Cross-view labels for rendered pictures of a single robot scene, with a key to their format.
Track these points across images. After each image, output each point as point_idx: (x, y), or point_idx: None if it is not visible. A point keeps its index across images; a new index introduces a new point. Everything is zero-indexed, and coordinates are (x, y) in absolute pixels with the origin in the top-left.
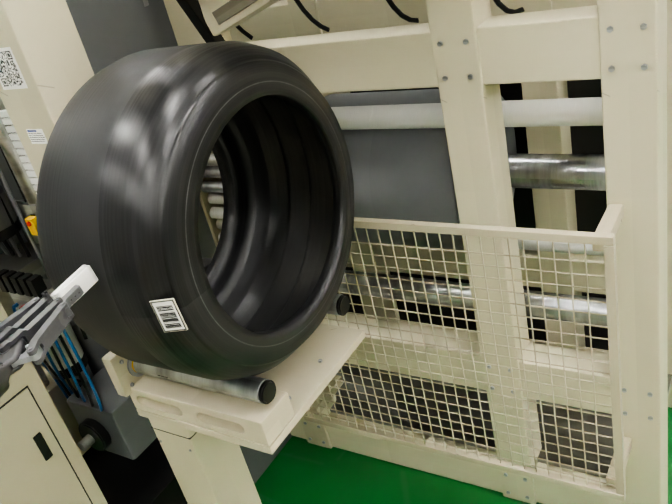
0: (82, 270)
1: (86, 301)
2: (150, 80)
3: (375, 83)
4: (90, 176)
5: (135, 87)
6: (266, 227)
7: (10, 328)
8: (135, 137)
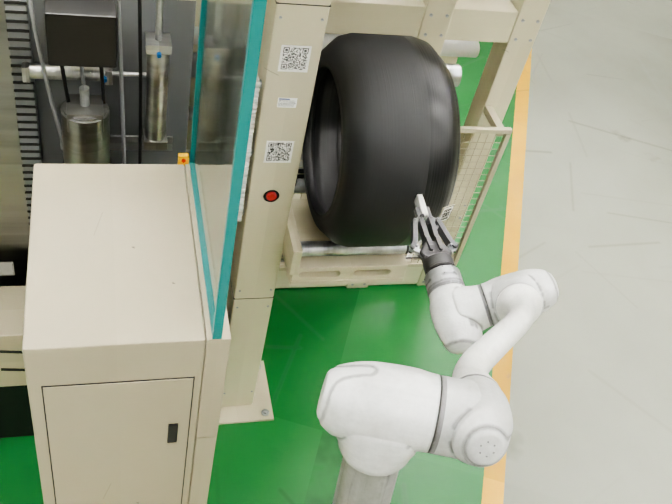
0: (422, 197)
1: (393, 214)
2: (431, 79)
3: (374, 31)
4: (421, 142)
5: (424, 84)
6: (320, 138)
7: (430, 237)
8: (447, 118)
